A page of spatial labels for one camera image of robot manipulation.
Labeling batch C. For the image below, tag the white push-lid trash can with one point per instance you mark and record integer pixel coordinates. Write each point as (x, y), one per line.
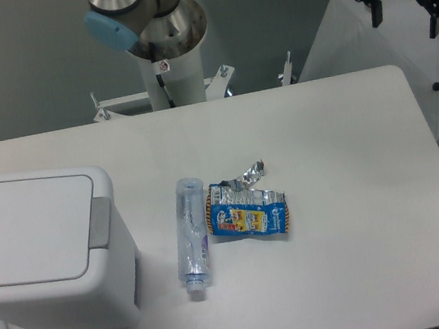
(67, 258)

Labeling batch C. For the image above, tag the white superior umbrella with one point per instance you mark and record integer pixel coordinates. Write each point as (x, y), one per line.
(347, 42)

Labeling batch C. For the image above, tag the blue foil snack wrapper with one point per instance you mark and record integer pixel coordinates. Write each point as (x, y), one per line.
(235, 207)

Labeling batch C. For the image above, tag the clear crushed plastic bottle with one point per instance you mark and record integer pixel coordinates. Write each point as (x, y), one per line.
(192, 243)

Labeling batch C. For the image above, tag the white metal base frame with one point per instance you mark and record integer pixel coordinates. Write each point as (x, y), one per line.
(216, 87)

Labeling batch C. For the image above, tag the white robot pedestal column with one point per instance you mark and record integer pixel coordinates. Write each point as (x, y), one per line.
(184, 74)

